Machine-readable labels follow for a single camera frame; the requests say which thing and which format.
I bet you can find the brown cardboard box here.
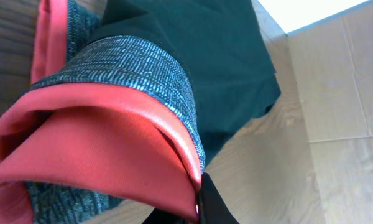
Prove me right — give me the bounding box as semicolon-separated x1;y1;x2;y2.
288;1;373;223

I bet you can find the black leggings red waistband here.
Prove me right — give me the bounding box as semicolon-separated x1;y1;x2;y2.
0;0;280;223

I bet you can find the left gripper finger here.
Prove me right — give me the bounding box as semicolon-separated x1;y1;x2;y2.
198;173;239;224

